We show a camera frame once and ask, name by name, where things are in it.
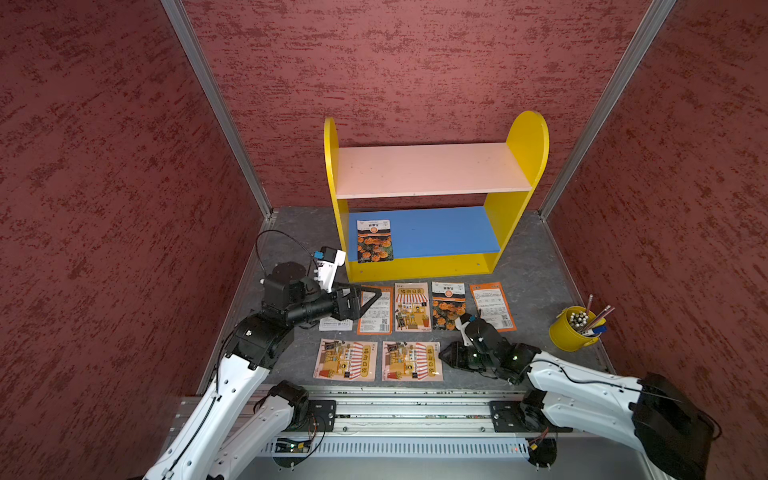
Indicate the sunflower shop seed bag top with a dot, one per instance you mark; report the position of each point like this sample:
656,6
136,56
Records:
412,307

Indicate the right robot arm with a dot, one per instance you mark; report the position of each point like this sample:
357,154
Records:
650,415

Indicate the white seed bag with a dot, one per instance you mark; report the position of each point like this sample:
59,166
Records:
331,324

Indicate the aluminium corner post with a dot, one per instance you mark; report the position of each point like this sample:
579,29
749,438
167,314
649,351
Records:
188,39
641,41

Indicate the orange seed bag shelf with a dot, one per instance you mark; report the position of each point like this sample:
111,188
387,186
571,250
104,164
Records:
492,306

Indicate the yellow pen cup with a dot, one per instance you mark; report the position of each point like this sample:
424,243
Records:
578,327

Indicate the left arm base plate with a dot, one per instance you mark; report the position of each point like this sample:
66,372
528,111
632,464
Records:
312,415

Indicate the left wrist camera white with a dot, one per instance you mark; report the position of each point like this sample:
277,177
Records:
327,260

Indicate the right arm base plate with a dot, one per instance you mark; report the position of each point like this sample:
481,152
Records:
520,417

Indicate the left aluminium corner post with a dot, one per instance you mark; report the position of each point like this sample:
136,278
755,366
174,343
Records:
188,39

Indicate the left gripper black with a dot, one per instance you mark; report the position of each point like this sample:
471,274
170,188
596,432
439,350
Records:
353,311

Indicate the orange bordered seed bag top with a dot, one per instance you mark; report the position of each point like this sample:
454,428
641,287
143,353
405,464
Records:
378,319

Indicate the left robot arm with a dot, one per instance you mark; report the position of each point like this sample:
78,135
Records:
209,445

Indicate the marigold seed bag top shelf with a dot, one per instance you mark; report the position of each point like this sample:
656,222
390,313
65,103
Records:
448,304

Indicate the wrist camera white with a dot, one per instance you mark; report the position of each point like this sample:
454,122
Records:
327,260
461,326

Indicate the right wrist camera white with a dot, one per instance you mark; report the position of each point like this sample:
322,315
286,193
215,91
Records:
461,326

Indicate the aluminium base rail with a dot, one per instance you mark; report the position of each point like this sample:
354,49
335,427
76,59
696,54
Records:
409,423

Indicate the right aluminium corner post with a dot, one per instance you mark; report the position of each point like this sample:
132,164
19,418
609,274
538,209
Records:
641,41

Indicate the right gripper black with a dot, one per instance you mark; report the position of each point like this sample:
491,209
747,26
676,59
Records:
452,358

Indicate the marigold seed bag shelf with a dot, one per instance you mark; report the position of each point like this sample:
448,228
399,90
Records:
374,241
448,304

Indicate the yellow shelf unit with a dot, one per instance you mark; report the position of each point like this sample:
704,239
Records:
446,241

